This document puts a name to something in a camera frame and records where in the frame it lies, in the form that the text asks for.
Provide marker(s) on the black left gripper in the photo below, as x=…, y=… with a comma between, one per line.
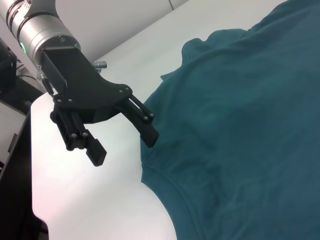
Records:
x=82, y=82

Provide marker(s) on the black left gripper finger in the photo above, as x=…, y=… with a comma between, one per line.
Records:
x=147, y=132

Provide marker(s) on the teal blue t-shirt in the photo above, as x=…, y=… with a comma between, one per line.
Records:
x=237, y=125

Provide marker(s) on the silver metal knob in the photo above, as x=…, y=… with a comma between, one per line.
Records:
x=100, y=64

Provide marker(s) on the black equipment box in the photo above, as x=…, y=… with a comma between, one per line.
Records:
x=7, y=70

